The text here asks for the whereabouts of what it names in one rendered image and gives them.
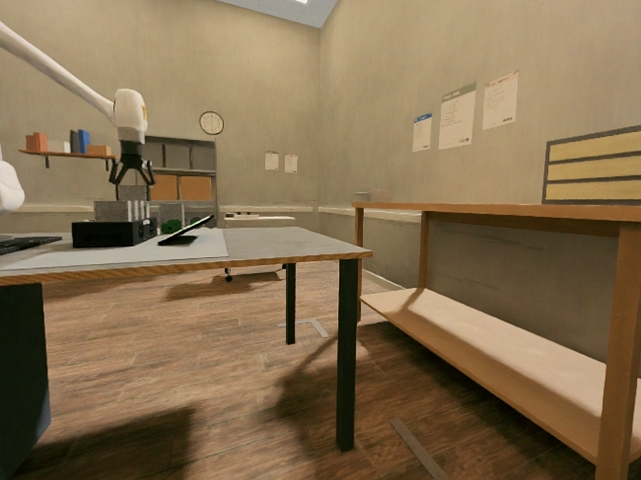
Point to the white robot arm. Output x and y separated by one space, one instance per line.
127 110

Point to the grey flat mat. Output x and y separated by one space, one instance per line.
191 245

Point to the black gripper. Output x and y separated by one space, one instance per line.
131 158

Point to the white hard drive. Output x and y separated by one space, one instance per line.
134 193

